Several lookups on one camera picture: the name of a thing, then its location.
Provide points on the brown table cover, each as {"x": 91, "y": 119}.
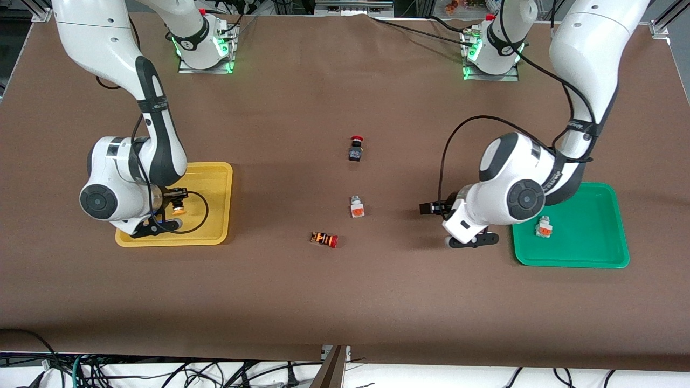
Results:
{"x": 345, "y": 302}

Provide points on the red button orange striped body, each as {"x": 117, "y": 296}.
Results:
{"x": 324, "y": 239}

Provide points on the brown table leg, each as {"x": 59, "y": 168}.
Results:
{"x": 331, "y": 372}

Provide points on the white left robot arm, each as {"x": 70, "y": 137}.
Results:
{"x": 587, "y": 43}

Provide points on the aluminium corner profile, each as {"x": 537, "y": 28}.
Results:
{"x": 42, "y": 11}
{"x": 663, "y": 28}

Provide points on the yellow mushroom push button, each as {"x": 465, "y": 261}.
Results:
{"x": 178, "y": 210}

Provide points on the yellow plastic tray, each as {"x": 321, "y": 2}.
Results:
{"x": 215, "y": 226}

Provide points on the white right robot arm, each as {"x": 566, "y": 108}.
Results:
{"x": 108, "y": 32}

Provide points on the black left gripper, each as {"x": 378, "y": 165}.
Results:
{"x": 445, "y": 207}

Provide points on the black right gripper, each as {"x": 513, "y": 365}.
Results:
{"x": 171, "y": 195}

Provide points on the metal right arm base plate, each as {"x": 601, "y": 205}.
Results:
{"x": 186, "y": 69}

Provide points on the red button black body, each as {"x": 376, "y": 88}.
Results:
{"x": 356, "y": 150}

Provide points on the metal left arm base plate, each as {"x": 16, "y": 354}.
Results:
{"x": 512, "y": 77}

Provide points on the green button white orange body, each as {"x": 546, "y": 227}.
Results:
{"x": 543, "y": 230}
{"x": 357, "y": 208}

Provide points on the green plastic tray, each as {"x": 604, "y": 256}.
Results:
{"x": 593, "y": 242}

